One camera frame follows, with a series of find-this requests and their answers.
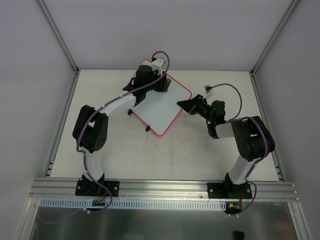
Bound small black object bottom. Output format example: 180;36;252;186
233;231;245;240

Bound aluminium mounting rail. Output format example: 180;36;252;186
28;177;300;202

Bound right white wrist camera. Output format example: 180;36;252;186
204;85;213;99

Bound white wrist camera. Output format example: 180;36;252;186
150;58;165;76
204;85;213;99

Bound left aluminium frame post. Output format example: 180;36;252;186
35;0;79;74

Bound black whiteboard clip right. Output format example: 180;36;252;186
145;125;151;132

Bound pink framed whiteboard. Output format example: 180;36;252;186
131;74;192;137

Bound right aluminium frame post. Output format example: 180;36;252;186
250;0;300;75

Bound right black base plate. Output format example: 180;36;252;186
207;182;253;200

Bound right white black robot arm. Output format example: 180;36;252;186
177;94;275;200

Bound white slotted cable duct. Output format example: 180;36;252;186
39;198;227;211

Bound black whiteboard clip left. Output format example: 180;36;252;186
127;109;133;116

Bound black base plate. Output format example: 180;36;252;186
207;182;253;200
75;178;120;197

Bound aluminium frame post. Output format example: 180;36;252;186
35;0;79;74
250;0;300;75

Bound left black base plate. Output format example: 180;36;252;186
75;178;120;197

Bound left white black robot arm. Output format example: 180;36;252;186
72;65;171;195

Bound black whiteboard clip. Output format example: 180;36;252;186
127;109;133;116
145;125;151;132

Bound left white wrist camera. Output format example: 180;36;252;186
150;58;165;76

